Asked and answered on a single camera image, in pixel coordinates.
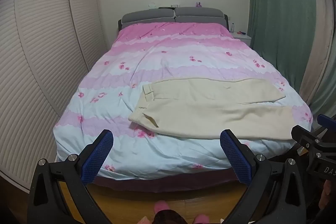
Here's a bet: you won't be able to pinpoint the pink slipper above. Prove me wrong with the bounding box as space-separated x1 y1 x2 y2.
154 200 171 215
194 214 211 224

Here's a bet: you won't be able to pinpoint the dark purple bed base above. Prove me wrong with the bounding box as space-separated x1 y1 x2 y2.
91 174 249 194

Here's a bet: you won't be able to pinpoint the person's dark clothing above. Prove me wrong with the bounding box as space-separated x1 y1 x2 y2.
154 209 186 224

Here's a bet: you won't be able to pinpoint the white louvered wardrobe door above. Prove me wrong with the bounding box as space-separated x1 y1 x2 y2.
0 0 88 192
66 0 109 79

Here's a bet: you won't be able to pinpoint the green curtain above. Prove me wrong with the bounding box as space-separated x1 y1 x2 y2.
246 0 332 109

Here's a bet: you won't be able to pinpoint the pink floral blanket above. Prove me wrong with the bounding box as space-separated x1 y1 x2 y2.
52 21 314 180

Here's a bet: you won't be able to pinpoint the beige curtain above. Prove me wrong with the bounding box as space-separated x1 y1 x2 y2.
299 0 336 107

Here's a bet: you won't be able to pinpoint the person's right hand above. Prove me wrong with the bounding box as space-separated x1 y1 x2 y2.
318 179 332 212

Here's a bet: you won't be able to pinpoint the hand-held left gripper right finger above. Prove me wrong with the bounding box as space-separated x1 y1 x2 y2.
220 129 309 224

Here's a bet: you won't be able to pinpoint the grey padded headboard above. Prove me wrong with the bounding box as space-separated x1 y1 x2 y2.
118 7 230 31

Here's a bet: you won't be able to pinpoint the cream pants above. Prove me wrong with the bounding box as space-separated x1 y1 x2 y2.
128 77 296 141

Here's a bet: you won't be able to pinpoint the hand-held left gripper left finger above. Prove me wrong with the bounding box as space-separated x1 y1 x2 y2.
27 129 114 224

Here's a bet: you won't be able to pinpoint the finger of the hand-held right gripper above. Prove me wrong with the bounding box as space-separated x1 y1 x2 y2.
291 124 326 159
317 114 336 136

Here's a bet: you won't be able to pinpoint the white nightstand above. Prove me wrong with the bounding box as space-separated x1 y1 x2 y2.
233 31 253 49

